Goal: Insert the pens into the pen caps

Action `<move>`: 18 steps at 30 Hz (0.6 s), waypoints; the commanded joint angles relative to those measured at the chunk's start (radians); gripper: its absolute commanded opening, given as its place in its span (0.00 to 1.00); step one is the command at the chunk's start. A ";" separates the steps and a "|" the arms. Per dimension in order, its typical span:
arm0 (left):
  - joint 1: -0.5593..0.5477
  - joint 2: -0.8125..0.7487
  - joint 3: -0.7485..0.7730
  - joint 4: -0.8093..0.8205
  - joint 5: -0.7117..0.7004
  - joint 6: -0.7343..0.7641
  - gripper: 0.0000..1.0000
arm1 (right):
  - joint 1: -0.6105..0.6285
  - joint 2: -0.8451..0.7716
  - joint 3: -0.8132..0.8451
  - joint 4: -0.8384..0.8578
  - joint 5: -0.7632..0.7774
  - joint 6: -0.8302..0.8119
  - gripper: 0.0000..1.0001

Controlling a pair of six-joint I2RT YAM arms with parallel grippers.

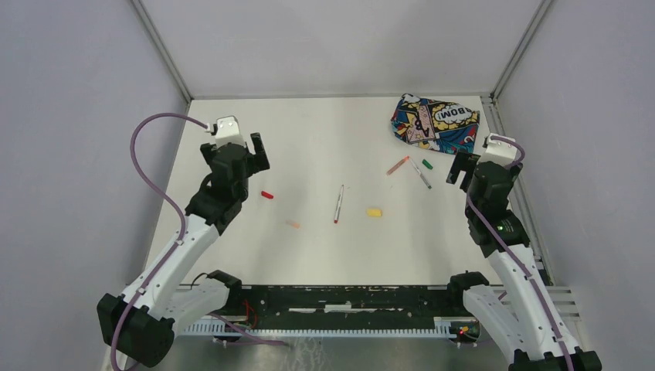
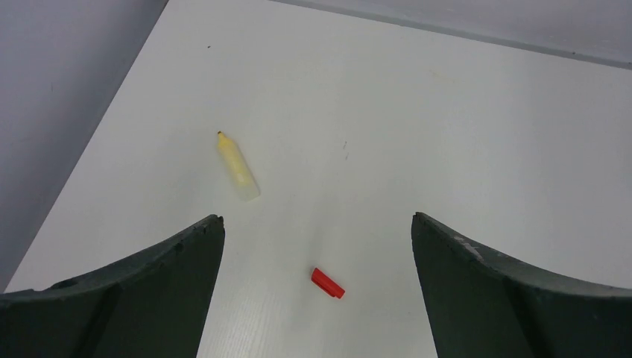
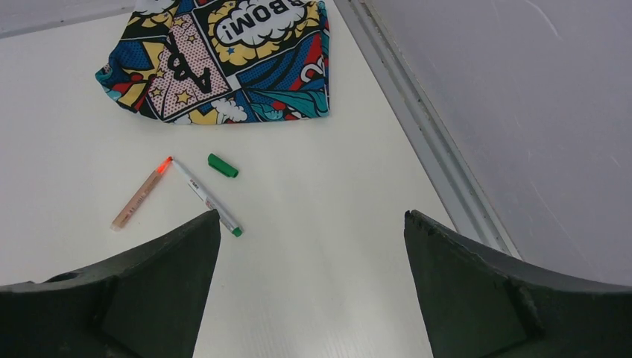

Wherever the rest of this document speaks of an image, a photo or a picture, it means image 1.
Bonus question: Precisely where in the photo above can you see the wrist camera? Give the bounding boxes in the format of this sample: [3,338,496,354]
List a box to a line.
[479,134,521,167]
[205,116,247,148]

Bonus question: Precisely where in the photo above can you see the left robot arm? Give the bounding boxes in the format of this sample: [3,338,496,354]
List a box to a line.
[97,132,270,367]

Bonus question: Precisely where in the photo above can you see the orange pen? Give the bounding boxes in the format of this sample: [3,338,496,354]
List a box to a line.
[385,156,409,175]

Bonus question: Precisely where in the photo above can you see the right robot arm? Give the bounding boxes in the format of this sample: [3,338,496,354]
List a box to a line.
[446,152,602,370]

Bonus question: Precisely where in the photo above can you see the yellow pen cap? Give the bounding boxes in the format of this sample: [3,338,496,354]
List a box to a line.
[366,208,383,218]

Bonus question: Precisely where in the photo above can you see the comic print pencil pouch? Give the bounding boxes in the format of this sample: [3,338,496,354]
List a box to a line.
[390,94,481,155]

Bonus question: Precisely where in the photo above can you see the white slotted cable duct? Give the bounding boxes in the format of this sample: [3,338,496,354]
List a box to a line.
[176,317,480,339]

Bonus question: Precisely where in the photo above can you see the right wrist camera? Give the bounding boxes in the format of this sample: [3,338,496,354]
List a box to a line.
[479,134,521,167]

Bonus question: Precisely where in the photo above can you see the green tipped grey pen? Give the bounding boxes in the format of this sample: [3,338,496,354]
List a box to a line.
[409,158,432,189]

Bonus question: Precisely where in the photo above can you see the red white pen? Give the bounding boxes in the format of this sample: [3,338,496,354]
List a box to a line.
[333,184,344,224]

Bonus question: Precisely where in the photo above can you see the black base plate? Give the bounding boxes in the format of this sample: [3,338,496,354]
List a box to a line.
[217,284,471,331]

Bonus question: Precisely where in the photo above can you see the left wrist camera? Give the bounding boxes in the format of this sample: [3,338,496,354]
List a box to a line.
[205,116,247,148]

